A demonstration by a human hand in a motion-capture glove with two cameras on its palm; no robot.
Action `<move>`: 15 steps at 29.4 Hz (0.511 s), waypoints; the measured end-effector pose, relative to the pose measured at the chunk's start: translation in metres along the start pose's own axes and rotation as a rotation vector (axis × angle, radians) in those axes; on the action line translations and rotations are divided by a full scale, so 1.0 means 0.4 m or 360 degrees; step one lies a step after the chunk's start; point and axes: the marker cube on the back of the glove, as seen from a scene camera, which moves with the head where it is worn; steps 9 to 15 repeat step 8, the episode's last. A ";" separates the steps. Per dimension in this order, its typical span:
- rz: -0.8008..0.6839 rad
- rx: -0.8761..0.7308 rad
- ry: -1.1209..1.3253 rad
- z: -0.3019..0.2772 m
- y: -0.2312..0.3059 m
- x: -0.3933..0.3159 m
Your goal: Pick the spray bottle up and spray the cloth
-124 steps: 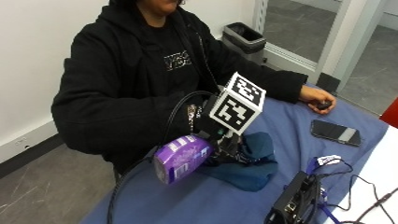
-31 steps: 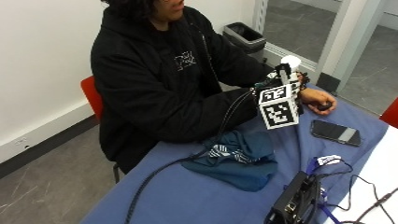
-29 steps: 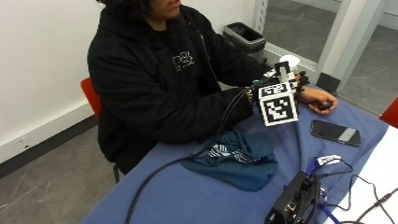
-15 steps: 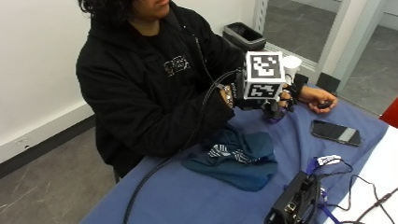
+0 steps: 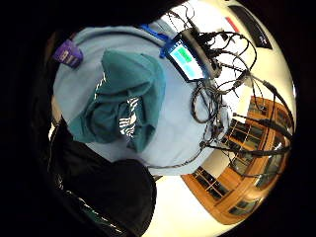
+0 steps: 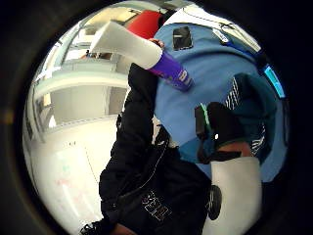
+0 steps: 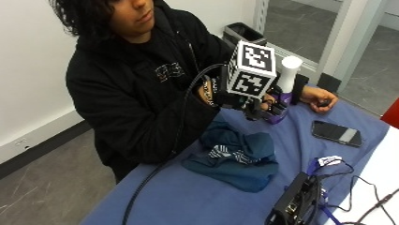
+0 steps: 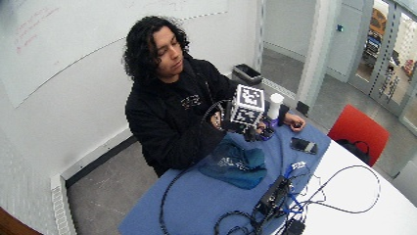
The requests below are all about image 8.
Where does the black electronics box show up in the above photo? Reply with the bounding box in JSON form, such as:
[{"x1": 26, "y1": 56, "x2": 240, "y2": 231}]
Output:
[{"x1": 254, "y1": 175, "x2": 293, "y2": 219}]

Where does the long black cable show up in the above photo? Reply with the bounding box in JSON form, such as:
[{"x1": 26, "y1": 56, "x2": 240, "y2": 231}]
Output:
[{"x1": 157, "y1": 166, "x2": 193, "y2": 235}]

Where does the brown wooden furniture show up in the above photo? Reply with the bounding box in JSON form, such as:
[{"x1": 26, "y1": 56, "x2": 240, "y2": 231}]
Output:
[{"x1": 0, "y1": 207, "x2": 44, "y2": 235}]

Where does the whiteboard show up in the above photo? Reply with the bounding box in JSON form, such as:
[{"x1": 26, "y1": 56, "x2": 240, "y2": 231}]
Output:
[{"x1": 0, "y1": 0, "x2": 230, "y2": 110}]

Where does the black smartphone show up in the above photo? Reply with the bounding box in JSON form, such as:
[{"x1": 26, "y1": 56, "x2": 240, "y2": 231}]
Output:
[{"x1": 289, "y1": 136, "x2": 320, "y2": 156}]

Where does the thin black cable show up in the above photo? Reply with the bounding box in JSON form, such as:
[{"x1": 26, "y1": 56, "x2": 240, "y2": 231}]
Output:
[{"x1": 284, "y1": 164, "x2": 382, "y2": 216}]

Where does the blue cable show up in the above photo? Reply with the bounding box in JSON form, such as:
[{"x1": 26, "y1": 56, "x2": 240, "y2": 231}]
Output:
[{"x1": 282, "y1": 162, "x2": 310, "y2": 216}]

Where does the black bag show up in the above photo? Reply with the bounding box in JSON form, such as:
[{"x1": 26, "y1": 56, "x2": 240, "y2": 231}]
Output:
[{"x1": 334, "y1": 138, "x2": 371, "y2": 165}]

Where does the black trash bin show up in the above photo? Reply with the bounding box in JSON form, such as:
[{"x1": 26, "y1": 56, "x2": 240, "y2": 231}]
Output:
[{"x1": 230, "y1": 63, "x2": 265, "y2": 87}]

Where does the white marker cube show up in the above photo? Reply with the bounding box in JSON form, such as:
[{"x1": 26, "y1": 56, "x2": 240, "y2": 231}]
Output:
[{"x1": 228, "y1": 83, "x2": 268, "y2": 127}]

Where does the the person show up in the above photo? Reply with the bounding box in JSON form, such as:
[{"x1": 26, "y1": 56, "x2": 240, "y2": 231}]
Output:
[{"x1": 121, "y1": 15, "x2": 245, "y2": 178}]

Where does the black power adapter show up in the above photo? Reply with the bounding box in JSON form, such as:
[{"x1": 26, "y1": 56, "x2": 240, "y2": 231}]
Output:
[{"x1": 284, "y1": 218, "x2": 308, "y2": 235}]

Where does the glass door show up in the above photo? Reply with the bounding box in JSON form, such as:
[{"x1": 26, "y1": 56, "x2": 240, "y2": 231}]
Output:
[{"x1": 346, "y1": 0, "x2": 417, "y2": 131}]

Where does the blue tablecloth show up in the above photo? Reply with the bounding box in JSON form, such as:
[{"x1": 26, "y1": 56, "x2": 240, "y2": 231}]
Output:
[{"x1": 117, "y1": 118, "x2": 333, "y2": 235}]

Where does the teal cloth bag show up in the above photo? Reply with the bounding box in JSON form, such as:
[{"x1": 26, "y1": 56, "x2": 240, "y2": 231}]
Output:
[{"x1": 198, "y1": 135, "x2": 268, "y2": 191}]

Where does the white and purple bottle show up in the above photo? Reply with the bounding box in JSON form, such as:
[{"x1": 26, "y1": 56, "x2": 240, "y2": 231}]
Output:
[{"x1": 260, "y1": 92, "x2": 286, "y2": 141}]

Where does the white baseboard vent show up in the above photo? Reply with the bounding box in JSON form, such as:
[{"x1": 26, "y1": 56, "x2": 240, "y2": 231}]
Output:
[{"x1": 48, "y1": 173, "x2": 78, "y2": 235}]

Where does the red chair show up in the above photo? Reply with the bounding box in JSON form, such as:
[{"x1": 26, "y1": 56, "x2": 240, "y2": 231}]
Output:
[{"x1": 328, "y1": 104, "x2": 390, "y2": 167}]

